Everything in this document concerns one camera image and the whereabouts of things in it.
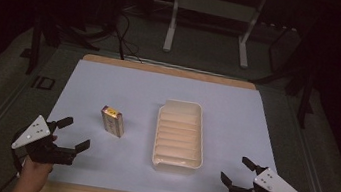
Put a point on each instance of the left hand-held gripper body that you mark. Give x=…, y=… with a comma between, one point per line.
x=49, y=154

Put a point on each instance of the small tan battery pack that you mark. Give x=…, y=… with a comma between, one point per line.
x=112, y=121

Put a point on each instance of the cream ribbed plastic tray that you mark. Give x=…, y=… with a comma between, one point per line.
x=179, y=137

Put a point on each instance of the person's left hand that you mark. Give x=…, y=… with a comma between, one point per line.
x=33, y=172

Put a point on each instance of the pale blue table mat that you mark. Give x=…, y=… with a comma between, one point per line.
x=146, y=86

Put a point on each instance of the black tripod stand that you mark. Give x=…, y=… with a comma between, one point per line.
x=305, y=94

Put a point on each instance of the white metal stand frame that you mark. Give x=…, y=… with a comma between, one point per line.
x=211, y=7

